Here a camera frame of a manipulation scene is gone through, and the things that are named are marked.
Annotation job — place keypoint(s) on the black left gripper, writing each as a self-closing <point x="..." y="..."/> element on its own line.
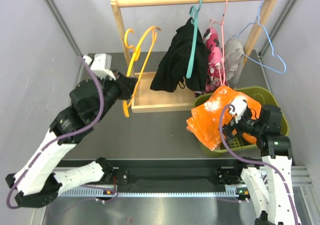
<point x="126" y="84"/>

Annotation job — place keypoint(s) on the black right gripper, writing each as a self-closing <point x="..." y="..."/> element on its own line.
<point x="228" y="128"/>

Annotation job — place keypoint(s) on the orange plastic hanger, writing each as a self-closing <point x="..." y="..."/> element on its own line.
<point x="136" y="55"/>

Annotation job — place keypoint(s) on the orange white trousers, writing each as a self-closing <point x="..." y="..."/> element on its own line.
<point x="204" y="120"/>

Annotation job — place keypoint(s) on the black trousers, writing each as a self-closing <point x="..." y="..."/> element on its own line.
<point x="172" y="69"/>

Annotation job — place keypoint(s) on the teal plastic hanger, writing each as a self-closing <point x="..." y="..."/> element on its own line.
<point x="194" y="13"/>

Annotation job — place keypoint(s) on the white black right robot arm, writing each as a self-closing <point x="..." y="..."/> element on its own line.
<point x="268" y="180"/>

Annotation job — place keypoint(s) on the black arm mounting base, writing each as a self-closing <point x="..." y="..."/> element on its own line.
<point x="158" y="177"/>

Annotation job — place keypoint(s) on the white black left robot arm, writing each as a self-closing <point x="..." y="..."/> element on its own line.
<point x="37" y="184"/>

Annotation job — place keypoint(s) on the pink camouflage trousers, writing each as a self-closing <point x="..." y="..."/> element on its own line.
<point x="215" y="70"/>

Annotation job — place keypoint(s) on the grey trousers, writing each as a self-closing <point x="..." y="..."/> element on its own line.
<point x="233" y="61"/>

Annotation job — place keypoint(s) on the wooden clothes rack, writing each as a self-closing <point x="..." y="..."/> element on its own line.
<point x="148" y="101"/>

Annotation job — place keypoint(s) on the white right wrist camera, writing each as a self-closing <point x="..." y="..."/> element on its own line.
<point x="237" y="108"/>

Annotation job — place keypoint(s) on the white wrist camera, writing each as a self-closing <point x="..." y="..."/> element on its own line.
<point x="100" y="65"/>
<point x="237" y="108"/>

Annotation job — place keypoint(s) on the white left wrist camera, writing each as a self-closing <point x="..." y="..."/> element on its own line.
<point x="100" y="65"/>

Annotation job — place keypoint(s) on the pink wire hanger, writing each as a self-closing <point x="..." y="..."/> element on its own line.
<point x="221" y="47"/>

